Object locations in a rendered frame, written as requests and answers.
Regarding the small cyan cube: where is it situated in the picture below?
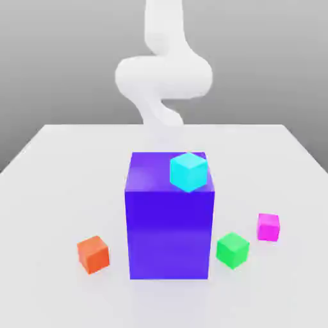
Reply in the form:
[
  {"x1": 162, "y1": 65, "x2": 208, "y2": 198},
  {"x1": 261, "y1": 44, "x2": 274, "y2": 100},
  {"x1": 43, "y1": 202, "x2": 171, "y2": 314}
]
[{"x1": 169, "y1": 152, "x2": 208, "y2": 193}]

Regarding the small green cube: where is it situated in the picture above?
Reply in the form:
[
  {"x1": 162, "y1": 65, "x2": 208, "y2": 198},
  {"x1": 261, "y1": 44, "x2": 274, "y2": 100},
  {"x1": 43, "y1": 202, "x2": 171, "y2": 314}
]
[{"x1": 215, "y1": 232, "x2": 250, "y2": 270}]

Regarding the small orange cube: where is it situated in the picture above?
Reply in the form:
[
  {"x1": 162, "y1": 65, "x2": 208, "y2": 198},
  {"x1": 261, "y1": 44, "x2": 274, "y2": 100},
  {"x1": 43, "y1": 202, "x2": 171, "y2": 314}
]
[{"x1": 76, "y1": 235, "x2": 111, "y2": 275}]

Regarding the small magenta cube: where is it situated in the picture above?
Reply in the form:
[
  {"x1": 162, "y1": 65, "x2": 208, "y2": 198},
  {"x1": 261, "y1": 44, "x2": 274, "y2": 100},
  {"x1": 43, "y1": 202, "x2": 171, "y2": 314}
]
[{"x1": 257, "y1": 213, "x2": 281, "y2": 242}]

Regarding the large purple box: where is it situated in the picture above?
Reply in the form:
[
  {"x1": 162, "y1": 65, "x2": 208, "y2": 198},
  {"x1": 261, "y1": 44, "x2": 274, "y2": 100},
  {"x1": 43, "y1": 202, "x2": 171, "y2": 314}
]
[{"x1": 124, "y1": 151, "x2": 215, "y2": 281}]

